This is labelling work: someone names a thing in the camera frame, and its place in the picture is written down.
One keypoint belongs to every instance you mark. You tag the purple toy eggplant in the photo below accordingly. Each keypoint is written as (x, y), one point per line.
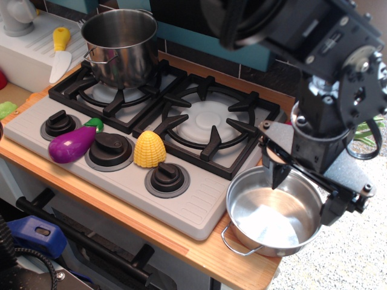
(71, 146)

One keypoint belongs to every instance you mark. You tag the black middle stove knob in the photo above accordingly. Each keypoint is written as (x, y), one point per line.
(110, 152)

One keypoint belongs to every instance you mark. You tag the pink toy radish green leaves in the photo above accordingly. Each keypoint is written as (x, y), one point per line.
(363, 132)

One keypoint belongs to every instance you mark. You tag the green toy lettuce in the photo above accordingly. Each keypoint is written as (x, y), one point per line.
(6, 108)

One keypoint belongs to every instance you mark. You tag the black right burner grate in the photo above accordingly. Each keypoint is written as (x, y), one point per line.
(209, 125)

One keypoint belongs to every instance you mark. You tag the black left burner grate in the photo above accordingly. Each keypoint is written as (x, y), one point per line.
(121, 109)

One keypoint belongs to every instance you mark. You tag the grey toy stove top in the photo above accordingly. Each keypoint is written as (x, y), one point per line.
(194, 213)

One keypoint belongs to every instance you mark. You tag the black right stove knob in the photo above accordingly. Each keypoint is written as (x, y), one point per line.
(167, 180)

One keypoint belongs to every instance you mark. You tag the black oven door handle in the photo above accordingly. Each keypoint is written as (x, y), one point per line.
(133, 268)

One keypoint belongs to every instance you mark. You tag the white toy sink unit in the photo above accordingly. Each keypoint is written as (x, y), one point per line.
(26, 61)

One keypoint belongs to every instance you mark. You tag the black left stove knob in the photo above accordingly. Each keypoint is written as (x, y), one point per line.
(58, 124)

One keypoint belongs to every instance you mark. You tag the blue clamp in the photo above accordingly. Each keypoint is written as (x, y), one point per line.
(34, 233)

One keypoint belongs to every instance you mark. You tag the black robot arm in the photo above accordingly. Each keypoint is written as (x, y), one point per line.
(342, 90)

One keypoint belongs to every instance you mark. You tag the yellow toy corn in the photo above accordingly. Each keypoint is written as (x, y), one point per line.
(149, 150)

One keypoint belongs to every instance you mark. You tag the tall steel stock pot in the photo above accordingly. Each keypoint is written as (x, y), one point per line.
(122, 47)

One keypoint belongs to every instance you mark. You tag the black burner grate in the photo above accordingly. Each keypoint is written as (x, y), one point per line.
(209, 125)
(121, 109)

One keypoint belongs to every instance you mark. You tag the yellow handled toy knife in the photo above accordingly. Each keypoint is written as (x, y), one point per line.
(62, 57)

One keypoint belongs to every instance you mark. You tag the grey toy faucet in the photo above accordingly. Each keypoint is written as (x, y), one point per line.
(18, 17)

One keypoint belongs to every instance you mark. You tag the black gripper with plate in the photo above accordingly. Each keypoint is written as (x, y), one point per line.
(327, 160)

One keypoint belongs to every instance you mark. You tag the black stove knob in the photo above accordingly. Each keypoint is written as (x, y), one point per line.
(167, 180)
(110, 152)
(58, 124)

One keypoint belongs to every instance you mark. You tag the red toy item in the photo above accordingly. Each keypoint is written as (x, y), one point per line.
(3, 80)

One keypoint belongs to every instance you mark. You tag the small shallow steel pot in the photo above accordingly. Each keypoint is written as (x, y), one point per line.
(271, 222)

